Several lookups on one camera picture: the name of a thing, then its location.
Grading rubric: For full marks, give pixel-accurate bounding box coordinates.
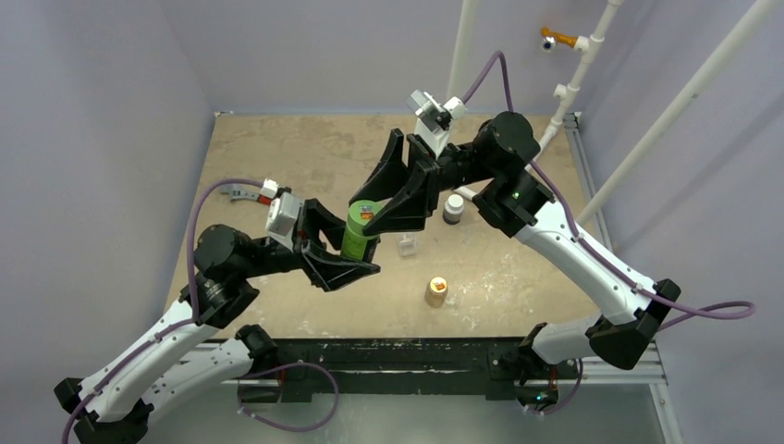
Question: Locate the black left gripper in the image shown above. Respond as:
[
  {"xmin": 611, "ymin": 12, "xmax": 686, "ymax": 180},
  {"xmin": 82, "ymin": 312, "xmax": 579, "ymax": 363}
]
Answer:
[{"xmin": 236, "ymin": 202, "xmax": 379, "ymax": 290}]

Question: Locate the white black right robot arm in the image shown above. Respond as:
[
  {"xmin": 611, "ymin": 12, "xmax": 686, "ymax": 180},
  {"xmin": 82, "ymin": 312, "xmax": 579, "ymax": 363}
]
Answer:
[{"xmin": 355, "ymin": 111, "xmax": 680, "ymax": 376}]

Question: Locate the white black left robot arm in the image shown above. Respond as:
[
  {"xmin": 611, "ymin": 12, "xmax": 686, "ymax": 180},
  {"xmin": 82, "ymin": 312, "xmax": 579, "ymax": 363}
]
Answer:
[{"xmin": 55, "ymin": 193, "xmax": 380, "ymax": 443}]

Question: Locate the white capped dark pill bottle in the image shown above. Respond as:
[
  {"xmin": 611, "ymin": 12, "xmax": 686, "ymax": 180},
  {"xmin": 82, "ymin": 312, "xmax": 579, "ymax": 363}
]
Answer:
[{"xmin": 442, "ymin": 193, "xmax": 465, "ymax": 225}]

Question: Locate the green pill bottle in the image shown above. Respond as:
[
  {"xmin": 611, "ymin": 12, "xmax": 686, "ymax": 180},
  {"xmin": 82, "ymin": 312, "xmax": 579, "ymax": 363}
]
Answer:
[{"xmin": 340, "ymin": 200, "xmax": 382, "ymax": 263}]

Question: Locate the clear plastic pill organizer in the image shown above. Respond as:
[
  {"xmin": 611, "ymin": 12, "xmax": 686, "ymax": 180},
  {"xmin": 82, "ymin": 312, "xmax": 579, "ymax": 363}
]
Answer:
[{"xmin": 398, "ymin": 233, "xmax": 418, "ymax": 257}]

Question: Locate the amber pill bottle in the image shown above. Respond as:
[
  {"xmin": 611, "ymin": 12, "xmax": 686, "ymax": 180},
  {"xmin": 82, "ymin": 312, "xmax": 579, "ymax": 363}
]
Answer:
[{"xmin": 424, "ymin": 277, "xmax": 448, "ymax": 308}]

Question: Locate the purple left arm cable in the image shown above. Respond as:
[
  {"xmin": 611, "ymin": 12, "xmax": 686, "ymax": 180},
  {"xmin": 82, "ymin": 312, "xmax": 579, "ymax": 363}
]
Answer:
[{"xmin": 61, "ymin": 178, "xmax": 340, "ymax": 444}]

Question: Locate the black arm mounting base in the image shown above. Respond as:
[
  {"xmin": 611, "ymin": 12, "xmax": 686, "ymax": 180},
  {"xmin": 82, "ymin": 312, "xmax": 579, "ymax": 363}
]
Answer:
[{"xmin": 238, "ymin": 337, "xmax": 578, "ymax": 407}]

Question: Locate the aluminium extrusion frame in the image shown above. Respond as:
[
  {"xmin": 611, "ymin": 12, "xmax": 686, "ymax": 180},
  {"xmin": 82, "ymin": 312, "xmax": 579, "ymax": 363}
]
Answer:
[{"xmin": 113, "ymin": 112, "xmax": 684, "ymax": 444}]

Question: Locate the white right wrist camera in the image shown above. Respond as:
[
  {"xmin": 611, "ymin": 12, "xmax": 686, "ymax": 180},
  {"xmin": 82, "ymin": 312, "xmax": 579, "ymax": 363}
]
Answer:
[{"xmin": 407, "ymin": 90, "xmax": 466, "ymax": 158}]

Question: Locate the white PVC pipe frame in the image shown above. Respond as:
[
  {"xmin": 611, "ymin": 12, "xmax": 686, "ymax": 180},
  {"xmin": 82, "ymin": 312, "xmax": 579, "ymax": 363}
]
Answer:
[{"xmin": 465, "ymin": 1, "xmax": 783, "ymax": 249}]

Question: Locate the red handled adjustable wrench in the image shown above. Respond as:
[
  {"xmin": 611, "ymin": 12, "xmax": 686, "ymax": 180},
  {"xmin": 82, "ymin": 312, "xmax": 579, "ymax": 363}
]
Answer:
[{"xmin": 218, "ymin": 179, "xmax": 279, "ymax": 204}]

